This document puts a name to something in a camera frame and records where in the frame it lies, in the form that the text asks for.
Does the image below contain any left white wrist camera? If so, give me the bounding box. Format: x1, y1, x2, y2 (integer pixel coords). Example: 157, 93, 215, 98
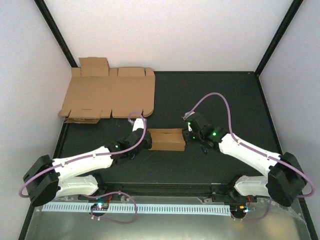
132, 118, 147, 132

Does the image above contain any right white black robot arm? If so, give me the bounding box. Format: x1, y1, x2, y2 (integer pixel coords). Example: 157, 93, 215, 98
182, 112, 307, 207

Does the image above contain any purple cable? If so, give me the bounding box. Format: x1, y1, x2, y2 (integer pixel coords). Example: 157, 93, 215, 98
186, 92, 316, 222
18, 111, 147, 224

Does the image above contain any white slotted cable duct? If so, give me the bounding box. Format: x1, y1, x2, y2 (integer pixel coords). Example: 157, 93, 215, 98
41, 202, 231, 217

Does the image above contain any black frame post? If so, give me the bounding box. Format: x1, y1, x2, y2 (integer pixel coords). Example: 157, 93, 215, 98
34, 0, 78, 68
254, 0, 304, 77

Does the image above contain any brown cardboard box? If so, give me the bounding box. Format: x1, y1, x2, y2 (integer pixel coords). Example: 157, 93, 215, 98
148, 128, 186, 152

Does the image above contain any left black frame post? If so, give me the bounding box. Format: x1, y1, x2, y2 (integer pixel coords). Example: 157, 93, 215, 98
34, 0, 78, 68

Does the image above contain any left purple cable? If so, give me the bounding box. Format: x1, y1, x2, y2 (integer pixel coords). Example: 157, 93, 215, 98
18, 111, 147, 224

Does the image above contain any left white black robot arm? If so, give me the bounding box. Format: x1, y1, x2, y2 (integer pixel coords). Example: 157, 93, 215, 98
23, 128, 152, 207

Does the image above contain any right black frame post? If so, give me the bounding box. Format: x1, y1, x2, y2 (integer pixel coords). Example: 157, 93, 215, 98
254, 0, 304, 77

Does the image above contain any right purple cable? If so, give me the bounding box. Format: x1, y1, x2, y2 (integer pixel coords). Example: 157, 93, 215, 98
186, 92, 316, 222

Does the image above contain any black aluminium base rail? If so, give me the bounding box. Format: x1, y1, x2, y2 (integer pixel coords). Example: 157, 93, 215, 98
34, 181, 305, 201

